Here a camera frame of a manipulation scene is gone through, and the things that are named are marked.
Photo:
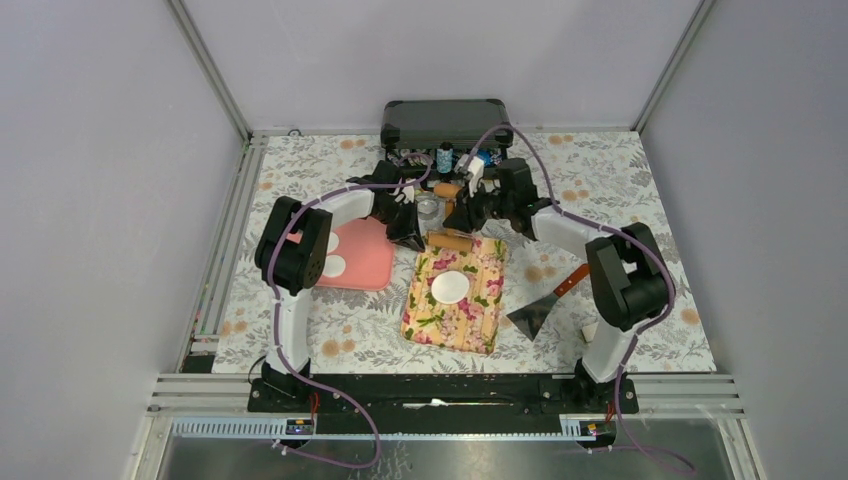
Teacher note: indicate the white dough wrapper lower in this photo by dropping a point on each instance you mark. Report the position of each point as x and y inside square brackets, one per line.
[334, 266]

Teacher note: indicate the black poker chip case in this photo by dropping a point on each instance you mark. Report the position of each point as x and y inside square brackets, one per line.
[420, 126]

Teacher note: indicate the blue white chip stack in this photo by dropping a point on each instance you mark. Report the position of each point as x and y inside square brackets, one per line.
[444, 158]

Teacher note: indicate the pink plastic tray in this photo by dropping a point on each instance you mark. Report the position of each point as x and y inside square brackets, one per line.
[369, 256]

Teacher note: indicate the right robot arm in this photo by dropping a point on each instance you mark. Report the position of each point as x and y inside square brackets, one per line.
[631, 284]

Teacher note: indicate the white dough ball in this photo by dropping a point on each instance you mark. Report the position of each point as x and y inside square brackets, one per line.
[450, 287]

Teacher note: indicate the white dough wrapper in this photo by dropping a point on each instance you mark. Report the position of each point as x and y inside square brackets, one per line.
[333, 243]
[334, 266]

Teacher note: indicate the white dough wrapper upper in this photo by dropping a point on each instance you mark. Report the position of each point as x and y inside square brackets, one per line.
[333, 243]

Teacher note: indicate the floral yellow tray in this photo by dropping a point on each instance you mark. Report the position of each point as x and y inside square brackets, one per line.
[472, 324]

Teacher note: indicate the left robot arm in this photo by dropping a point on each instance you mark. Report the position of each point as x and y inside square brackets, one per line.
[292, 251]

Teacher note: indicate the wooden double-ended rolling pin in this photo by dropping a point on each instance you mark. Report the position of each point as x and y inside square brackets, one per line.
[449, 237]

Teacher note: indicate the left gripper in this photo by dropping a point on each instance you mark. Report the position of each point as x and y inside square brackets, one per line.
[408, 233]

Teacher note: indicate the white green eraser block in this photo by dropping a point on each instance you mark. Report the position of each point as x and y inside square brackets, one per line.
[588, 333]

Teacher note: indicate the blue small blind button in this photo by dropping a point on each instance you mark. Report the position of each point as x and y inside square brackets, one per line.
[486, 157]

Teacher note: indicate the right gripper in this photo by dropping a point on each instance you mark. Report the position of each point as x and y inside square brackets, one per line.
[465, 215]

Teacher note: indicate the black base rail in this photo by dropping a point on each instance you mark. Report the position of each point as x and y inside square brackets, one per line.
[436, 404]

